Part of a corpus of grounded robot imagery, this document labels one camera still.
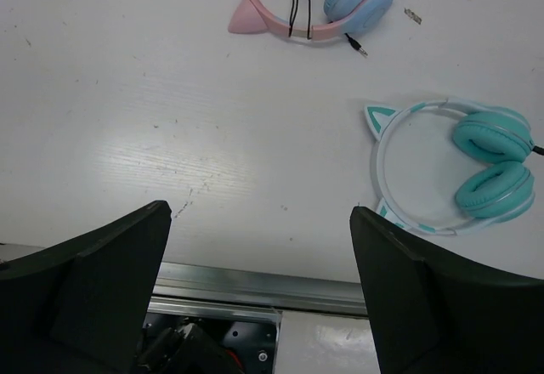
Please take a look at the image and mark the pink blue cat-ear headphones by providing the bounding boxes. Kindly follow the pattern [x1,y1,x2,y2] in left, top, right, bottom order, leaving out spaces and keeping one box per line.
[228,0,393,42]

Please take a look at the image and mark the black cable on pink headphones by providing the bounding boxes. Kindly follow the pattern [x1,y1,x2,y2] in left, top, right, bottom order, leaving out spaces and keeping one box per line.
[286,0,369,58]

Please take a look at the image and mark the aluminium table edge rail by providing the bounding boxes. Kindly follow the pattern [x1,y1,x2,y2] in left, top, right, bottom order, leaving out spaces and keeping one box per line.
[0,241,370,374]

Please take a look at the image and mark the teal white cat-ear headphones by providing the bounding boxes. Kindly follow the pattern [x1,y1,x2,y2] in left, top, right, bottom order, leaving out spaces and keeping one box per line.
[364,98,543,236]

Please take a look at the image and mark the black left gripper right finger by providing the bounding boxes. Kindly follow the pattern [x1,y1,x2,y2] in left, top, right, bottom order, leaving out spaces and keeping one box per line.
[349,207,543,373]

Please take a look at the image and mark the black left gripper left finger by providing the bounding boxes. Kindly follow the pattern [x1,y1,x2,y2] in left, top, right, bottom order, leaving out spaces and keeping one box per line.
[1,201,171,373]

